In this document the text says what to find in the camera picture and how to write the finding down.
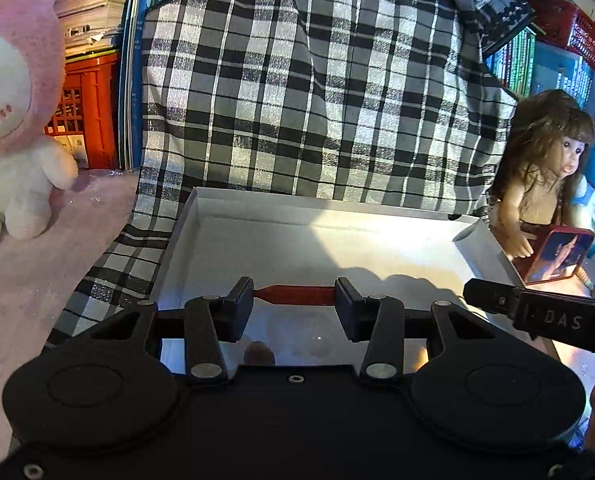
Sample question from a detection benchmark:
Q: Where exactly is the small red gold ball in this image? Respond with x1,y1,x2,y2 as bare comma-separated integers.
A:
244,341,277,367

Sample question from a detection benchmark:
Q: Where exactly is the shallow white cardboard box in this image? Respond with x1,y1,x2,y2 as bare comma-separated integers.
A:
150,186,528,376

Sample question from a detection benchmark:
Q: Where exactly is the black white plaid cloth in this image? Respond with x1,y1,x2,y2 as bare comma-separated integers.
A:
138,0,535,216
45,175,198,348

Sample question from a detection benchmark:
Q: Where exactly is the row of books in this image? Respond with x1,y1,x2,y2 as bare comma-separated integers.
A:
482,25,595,111

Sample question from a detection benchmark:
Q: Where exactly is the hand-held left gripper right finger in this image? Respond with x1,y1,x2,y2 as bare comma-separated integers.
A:
335,277,501,386

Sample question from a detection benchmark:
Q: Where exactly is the red plastic basket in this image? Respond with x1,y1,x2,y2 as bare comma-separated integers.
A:
525,0,595,78

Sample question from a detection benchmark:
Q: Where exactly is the stack of papers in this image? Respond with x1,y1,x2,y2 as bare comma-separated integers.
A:
52,0,131,56

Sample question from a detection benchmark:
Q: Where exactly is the red plastic crate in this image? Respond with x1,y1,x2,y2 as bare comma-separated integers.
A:
45,52,121,171

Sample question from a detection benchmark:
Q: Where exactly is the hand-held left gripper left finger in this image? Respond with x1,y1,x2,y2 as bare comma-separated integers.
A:
90,276,255,386

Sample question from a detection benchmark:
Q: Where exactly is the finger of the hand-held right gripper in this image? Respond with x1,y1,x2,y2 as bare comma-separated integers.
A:
462,278,521,317

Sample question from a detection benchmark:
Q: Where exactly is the pink hooded bunny plush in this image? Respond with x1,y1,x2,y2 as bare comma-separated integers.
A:
0,0,91,253

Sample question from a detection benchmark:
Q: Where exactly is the smartphone in red case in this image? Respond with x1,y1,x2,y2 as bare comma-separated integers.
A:
512,225,595,286

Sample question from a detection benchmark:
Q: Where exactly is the long-haired baby doll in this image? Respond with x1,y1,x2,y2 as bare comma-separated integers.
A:
485,89,595,261

